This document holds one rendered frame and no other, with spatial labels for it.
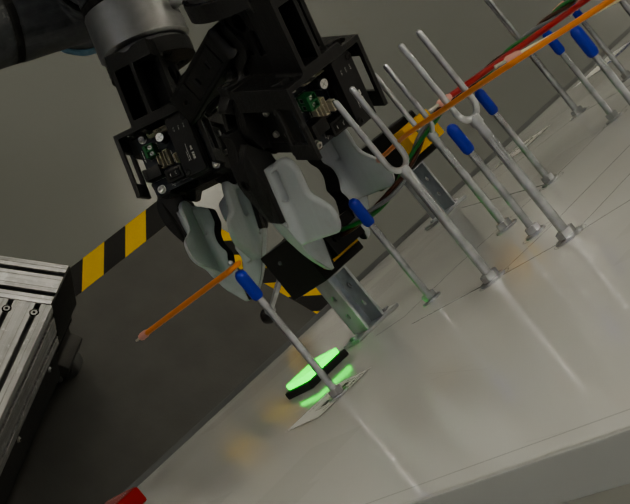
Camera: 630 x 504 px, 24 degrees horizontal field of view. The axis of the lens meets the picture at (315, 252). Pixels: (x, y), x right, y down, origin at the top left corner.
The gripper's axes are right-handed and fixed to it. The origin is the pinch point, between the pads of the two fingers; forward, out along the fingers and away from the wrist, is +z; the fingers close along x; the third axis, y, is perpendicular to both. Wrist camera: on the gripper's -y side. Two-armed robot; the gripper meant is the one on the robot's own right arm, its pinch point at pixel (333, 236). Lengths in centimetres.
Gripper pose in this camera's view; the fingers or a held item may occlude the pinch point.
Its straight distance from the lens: 102.7
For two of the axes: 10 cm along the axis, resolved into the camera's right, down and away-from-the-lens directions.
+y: 6.5, 0.6, -7.6
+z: 4.0, 8.2, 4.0
